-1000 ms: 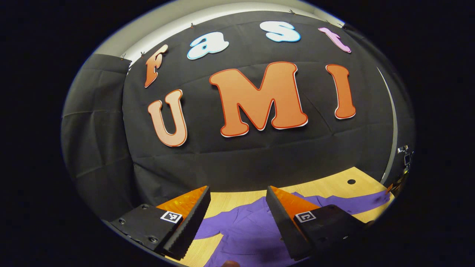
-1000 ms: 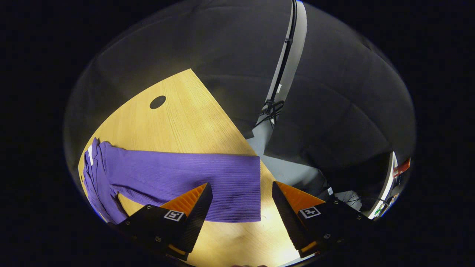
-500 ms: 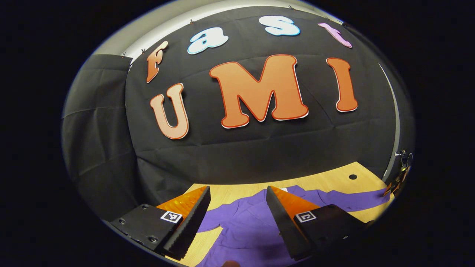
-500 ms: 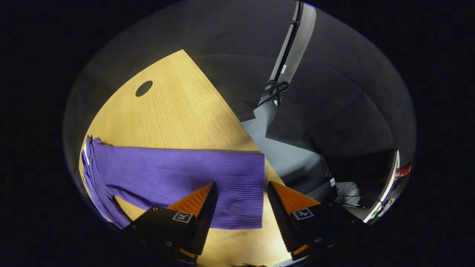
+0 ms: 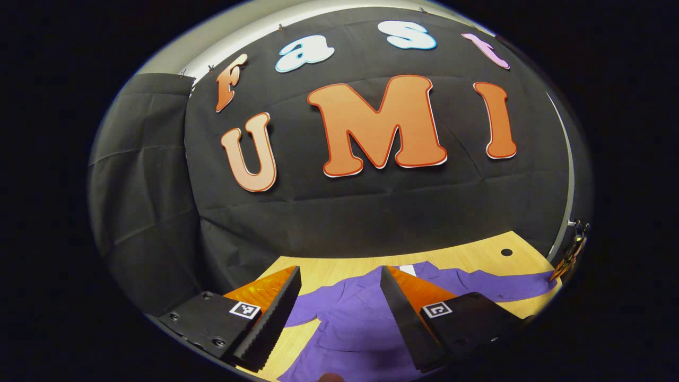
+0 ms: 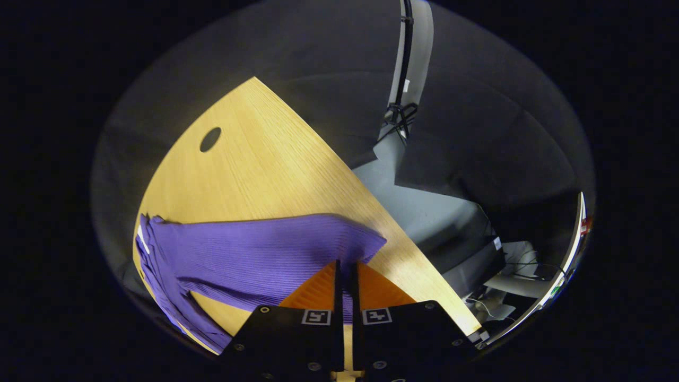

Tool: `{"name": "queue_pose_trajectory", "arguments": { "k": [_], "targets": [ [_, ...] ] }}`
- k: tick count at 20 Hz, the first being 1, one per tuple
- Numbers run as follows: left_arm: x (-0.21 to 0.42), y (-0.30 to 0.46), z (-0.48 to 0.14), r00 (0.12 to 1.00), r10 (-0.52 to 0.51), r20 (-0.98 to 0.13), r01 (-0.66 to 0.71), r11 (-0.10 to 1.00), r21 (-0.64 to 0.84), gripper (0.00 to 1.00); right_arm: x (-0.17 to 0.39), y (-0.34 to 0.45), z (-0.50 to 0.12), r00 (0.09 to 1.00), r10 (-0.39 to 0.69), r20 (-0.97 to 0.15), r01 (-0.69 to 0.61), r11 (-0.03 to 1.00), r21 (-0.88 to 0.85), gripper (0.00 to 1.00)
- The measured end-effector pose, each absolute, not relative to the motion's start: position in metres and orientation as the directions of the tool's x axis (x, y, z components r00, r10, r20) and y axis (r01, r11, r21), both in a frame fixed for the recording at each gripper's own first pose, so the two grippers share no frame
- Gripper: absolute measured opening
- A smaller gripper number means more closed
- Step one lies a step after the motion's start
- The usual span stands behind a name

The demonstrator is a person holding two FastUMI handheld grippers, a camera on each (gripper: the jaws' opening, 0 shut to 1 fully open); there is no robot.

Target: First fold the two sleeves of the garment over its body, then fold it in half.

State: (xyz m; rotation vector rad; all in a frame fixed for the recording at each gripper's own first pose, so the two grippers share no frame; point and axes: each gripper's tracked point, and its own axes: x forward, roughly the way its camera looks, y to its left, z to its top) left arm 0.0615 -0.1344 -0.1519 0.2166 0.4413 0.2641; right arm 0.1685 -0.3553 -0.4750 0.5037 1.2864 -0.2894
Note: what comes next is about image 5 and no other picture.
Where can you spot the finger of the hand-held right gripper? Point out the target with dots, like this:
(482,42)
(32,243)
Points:
(570,257)

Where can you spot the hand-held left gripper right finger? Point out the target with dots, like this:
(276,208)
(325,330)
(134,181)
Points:
(406,318)

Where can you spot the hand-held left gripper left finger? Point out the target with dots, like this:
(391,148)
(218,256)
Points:
(270,323)

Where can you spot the purple shirt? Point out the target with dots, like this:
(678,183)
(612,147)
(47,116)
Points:
(350,329)

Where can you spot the white vertical pole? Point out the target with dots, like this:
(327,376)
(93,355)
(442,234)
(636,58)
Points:
(572,175)

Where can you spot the black side cloth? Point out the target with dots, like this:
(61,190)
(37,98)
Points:
(583,175)
(143,185)

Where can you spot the black backdrop cloth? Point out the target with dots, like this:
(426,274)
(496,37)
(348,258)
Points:
(345,212)

